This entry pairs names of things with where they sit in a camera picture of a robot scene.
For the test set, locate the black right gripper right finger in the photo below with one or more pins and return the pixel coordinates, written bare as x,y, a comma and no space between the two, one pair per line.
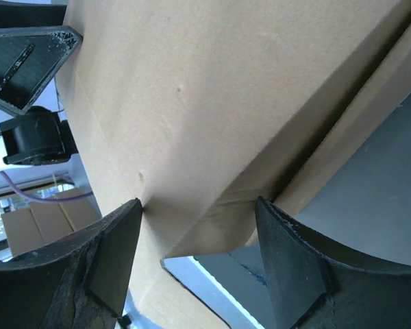
317,282

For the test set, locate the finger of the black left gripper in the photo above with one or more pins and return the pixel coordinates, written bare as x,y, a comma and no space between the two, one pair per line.
14,14
30,57

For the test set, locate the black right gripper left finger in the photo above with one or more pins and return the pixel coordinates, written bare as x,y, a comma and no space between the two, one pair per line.
79,281

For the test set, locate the brown cardboard box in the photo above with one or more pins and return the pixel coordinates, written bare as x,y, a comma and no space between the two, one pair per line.
198,108

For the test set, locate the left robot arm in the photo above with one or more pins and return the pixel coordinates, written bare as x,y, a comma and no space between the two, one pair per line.
37,138

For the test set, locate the background cardboard carton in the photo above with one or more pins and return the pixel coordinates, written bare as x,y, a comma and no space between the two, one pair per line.
40,224

